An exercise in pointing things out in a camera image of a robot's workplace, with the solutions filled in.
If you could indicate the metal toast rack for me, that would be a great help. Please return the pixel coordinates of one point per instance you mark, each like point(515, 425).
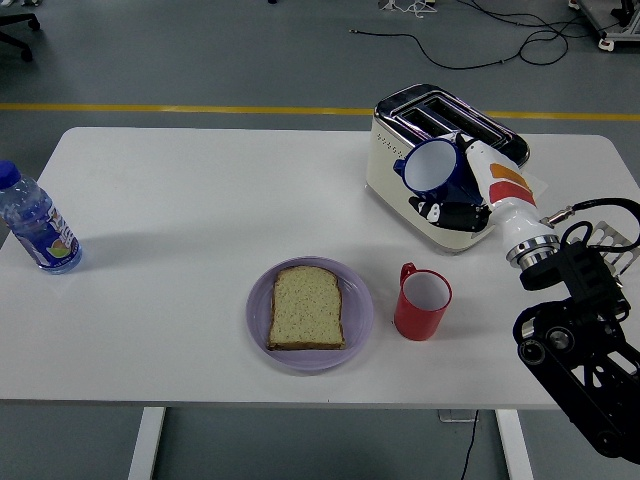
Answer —
point(622, 257)

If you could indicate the slice of bread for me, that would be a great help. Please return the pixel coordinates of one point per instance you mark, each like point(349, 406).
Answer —
point(306, 310)

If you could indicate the blue enamel cup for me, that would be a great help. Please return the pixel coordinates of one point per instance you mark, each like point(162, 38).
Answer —
point(430, 167)

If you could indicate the cream and chrome toaster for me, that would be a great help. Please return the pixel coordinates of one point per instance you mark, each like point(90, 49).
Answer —
point(390, 175)

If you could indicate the yellow floor tape line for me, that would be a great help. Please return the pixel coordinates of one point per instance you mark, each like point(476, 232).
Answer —
point(200, 108)

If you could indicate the grey box under table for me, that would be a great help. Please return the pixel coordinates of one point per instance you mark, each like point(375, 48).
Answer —
point(452, 416)

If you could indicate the purple round plate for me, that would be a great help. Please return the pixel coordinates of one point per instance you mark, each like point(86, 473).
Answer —
point(357, 310)

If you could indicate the black office chair base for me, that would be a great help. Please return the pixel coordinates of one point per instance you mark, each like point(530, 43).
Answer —
point(17, 37)

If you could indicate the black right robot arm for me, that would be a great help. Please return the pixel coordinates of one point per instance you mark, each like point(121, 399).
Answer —
point(580, 310)

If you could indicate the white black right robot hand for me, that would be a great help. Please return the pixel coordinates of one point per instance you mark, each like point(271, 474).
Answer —
point(505, 190)

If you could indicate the plastic bottle with blue cap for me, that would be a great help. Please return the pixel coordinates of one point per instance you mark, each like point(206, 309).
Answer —
point(42, 230)

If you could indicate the red enamel cup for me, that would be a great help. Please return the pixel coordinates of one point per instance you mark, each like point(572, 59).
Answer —
point(417, 322)

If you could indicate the wheeled metal equipment frame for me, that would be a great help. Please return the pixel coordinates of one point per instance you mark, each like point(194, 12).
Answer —
point(617, 35)

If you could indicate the white table leg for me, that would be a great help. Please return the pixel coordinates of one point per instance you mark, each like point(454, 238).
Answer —
point(146, 445)
point(515, 445)

